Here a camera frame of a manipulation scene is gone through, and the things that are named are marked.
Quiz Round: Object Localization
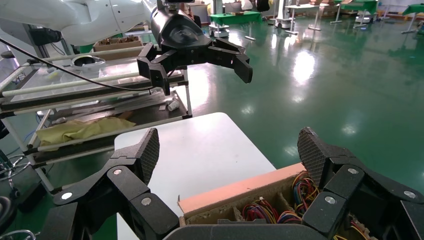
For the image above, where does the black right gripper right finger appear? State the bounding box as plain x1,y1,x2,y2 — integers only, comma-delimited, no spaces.
297,126,424,240

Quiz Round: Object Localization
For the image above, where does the thin black cable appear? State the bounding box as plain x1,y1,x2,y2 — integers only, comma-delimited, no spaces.
0,38,157,92

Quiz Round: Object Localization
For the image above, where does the green cloth table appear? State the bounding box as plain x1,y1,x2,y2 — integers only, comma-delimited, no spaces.
401,3,424,35
332,0,379,25
208,10,263,38

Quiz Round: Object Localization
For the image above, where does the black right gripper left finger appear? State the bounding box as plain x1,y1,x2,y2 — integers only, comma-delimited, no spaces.
52,127,180,240

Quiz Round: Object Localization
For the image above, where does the white oval dish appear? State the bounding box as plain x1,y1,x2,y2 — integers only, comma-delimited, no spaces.
71,54,106,71

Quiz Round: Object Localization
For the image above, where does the clear plastic tray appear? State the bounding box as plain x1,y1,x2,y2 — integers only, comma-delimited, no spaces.
11,57,143,102

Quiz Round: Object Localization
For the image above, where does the yellow cloth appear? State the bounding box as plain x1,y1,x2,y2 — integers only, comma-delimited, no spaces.
35,116,137,152

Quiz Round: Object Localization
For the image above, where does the white pipe frame cart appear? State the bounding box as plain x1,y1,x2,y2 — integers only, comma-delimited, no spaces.
0,46,194,197

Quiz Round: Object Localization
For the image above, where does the white frame table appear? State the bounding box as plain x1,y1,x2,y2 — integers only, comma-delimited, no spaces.
284,3,344,36

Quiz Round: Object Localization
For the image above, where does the open cardboard box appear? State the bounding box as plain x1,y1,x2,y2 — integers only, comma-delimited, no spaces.
93,35,144,62

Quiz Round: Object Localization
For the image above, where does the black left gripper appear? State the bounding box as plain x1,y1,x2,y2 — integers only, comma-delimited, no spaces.
136,8,253,97

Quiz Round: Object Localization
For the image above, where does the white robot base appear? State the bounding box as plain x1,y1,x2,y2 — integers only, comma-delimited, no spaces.
274,0,293,29

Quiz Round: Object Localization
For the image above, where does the cardboard divider box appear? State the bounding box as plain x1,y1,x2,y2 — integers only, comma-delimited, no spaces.
177,162,375,240

